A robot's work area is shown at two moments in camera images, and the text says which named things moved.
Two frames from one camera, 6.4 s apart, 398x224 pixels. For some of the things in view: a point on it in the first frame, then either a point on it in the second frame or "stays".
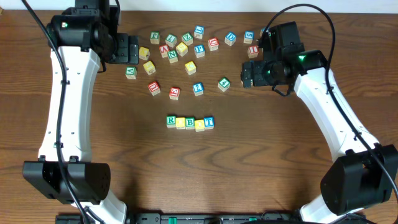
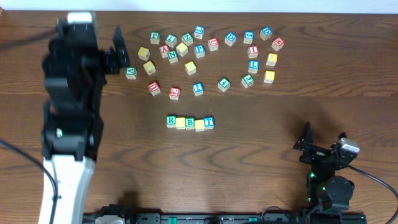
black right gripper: [247, 74] -> [316, 152]
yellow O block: [199, 125] stays
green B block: [189, 123] stays
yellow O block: [180, 122] stays
